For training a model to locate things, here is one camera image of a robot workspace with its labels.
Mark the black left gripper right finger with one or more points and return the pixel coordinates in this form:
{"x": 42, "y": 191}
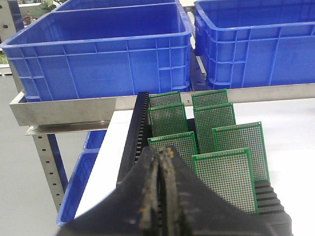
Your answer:
{"x": 203, "y": 213}

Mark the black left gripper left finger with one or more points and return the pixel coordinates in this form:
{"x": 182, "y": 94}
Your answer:
{"x": 130, "y": 210}

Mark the green perforated circuit board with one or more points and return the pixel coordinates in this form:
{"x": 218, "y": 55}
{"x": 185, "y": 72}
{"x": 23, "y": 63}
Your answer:
{"x": 184, "y": 143}
{"x": 164, "y": 98}
{"x": 210, "y": 97}
{"x": 209, "y": 117}
{"x": 229, "y": 174}
{"x": 248, "y": 135}
{"x": 168, "y": 119}

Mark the black slotted board rack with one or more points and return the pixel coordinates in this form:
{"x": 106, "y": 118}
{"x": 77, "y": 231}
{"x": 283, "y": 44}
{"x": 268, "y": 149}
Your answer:
{"x": 137, "y": 138}

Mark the blue lower bin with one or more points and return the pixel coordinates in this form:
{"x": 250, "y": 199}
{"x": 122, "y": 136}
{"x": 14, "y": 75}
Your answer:
{"x": 80, "y": 177}

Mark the perforated steel leg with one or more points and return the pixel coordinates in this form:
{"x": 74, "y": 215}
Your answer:
{"x": 52, "y": 164}

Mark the blue plastic crate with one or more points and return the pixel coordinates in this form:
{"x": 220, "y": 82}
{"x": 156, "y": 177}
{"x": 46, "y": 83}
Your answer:
{"x": 94, "y": 4}
{"x": 103, "y": 52}
{"x": 253, "y": 43}

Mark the steel shelf rail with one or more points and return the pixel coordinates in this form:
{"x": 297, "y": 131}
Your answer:
{"x": 52, "y": 117}

